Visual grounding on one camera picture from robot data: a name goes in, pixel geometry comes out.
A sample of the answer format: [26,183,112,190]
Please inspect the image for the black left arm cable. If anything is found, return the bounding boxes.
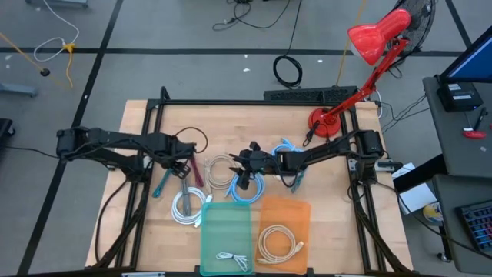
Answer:
[175,126,209,155]

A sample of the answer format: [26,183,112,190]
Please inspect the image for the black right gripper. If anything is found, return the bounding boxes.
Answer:
[228,142,279,191]

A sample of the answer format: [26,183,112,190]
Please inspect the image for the black mini computer box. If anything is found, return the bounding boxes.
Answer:
[436,75,484,112]

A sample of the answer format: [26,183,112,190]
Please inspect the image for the black coiled floor cable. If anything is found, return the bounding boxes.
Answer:
[271,0,304,89]

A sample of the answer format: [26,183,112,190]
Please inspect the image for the grey table foot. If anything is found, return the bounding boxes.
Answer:
[25,0,89,8]
[0,82,38,98]

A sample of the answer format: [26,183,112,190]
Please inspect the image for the black perforated computer case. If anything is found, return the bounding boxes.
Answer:
[264,86,359,105]

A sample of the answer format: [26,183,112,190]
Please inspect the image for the black computer monitor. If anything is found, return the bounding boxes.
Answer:
[437,25,492,84]

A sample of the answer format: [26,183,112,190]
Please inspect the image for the black bar between desks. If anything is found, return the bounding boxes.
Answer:
[394,153,449,193]

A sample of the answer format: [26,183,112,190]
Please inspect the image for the yellow hanging cord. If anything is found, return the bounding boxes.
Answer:
[0,32,45,72]
[335,0,367,88]

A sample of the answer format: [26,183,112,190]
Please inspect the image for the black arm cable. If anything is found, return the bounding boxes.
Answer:
[277,169,300,190]
[175,126,209,155]

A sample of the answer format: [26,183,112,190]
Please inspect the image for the grey desk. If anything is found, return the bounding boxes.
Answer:
[421,76,492,178]
[432,175,492,265]

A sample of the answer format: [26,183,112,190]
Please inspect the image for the white floor cable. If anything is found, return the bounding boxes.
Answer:
[33,0,81,63]

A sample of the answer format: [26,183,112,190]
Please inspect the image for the black lamp cord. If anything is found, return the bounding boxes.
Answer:
[302,120,331,148]

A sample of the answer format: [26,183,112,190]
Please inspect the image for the small thin white cable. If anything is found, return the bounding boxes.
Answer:
[214,252,250,272]

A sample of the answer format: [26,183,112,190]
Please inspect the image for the green translucent plastic bin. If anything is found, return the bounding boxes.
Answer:
[199,200,254,276]

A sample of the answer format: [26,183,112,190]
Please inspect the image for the black floor fan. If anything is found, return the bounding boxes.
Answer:
[391,0,437,55]

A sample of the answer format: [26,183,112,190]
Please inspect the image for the maroon braided cable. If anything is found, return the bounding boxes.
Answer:
[189,153,204,189]

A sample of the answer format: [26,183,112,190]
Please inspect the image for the black pen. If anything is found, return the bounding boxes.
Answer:
[473,107,488,131]

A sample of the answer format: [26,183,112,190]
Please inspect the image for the teal braided cable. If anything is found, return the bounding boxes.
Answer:
[151,167,174,199]
[290,169,307,194]

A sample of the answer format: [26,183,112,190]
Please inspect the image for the backlit black keyboard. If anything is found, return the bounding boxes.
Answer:
[455,199,492,253]

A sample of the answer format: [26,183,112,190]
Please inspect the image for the black loose floor cables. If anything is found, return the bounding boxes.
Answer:
[212,0,293,32]

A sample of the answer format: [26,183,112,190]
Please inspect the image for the orange translucent plastic bin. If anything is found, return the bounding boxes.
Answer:
[254,195,311,275]

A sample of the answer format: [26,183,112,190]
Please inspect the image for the bright yellow floor cable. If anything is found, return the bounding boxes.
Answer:
[62,42,76,89]

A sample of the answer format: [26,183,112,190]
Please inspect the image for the grey braided cable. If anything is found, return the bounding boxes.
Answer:
[180,177,192,217]

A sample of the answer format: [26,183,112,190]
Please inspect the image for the light blue coiled cable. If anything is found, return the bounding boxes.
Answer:
[271,137,305,155]
[224,169,266,204]

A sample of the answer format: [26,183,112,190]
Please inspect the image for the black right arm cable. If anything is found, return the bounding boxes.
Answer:
[277,169,300,190]

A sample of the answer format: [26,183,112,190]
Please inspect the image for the white coiled cable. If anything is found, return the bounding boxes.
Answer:
[171,186,214,228]

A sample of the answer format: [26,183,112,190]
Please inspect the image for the red desk lamp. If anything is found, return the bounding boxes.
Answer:
[307,8,412,139]

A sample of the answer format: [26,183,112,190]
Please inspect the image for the white paper box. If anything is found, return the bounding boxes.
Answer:
[391,162,439,215]

